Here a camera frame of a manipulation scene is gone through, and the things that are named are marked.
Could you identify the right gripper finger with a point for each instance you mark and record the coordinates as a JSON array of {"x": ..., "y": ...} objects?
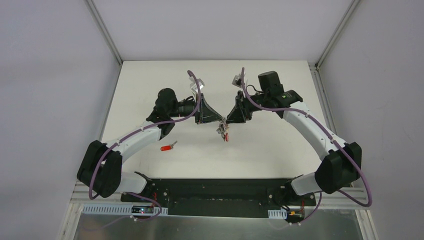
[
  {"x": 236, "y": 113},
  {"x": 236, "y": 119}
]

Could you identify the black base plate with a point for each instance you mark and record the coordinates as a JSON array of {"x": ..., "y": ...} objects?
[{"x": 224, "y": 197}]

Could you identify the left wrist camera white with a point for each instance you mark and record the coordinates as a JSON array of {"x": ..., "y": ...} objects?
[{"x": 194, "y": 87}]

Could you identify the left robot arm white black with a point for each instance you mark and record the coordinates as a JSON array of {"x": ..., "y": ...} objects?
[{"x": 101, "y": 167}]

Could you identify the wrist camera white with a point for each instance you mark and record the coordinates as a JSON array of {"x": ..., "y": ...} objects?
[
  {"x": 194, "y": 87},
  {"x": 237, "y": 81}
]

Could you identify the key organizer with red handle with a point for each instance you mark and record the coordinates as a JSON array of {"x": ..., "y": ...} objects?
[{"x": 223, "y": 130}]

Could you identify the key with red tag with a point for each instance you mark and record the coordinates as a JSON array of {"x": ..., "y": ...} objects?
[{"x": 168, "y": 147}]

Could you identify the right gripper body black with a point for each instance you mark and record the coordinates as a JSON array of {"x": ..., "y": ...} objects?
[{"x": 239, "y": 108}]

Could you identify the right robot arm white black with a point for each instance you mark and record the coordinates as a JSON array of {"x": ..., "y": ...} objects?
[{"x": 340, "y": 161}]

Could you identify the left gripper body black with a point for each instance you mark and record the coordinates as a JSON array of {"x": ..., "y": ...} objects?
[{"x": 201, "y": 109}]

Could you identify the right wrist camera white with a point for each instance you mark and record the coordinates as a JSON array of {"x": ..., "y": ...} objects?
[{"x": 237, "y": 81}]

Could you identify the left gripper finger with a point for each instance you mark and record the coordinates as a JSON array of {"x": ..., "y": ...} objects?
[
  {"x": 207, "y": 112},
  {"x": 209, "y": 119}
]

